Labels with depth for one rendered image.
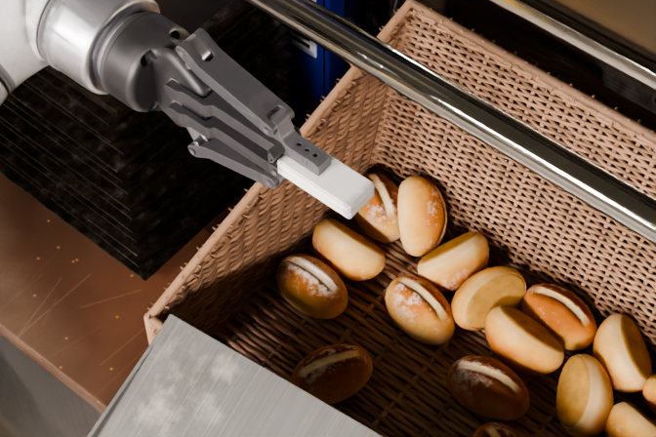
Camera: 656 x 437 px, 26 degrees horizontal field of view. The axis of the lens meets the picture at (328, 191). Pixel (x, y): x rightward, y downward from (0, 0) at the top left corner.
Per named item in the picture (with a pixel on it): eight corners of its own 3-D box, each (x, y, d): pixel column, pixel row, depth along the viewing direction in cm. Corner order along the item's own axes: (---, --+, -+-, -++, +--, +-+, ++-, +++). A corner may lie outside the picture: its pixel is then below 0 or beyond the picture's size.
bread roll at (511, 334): (562, 361, 159) (535, 398, 161) (575, 346, 165) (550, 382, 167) (489, 306, 161) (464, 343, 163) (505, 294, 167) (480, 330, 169)
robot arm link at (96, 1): (125, 25, 121) (176, 59, 119) (46, 87, 117) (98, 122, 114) (111, -55, 114) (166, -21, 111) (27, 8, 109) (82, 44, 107)
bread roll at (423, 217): (414, 259, 177) (456, 256, 175) (396, 256, 171) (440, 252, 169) (409, 180, 179) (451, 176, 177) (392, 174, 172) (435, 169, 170)
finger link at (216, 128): (165, 102, 110) (167, 114, 111) (274, 178, 106) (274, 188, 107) (199, 74, 112) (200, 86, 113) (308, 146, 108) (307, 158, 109)
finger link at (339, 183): (303, 142, 107) (302, 136, 106) (375, 189, 104) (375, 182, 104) (276, 166, 106) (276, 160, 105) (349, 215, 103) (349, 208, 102)
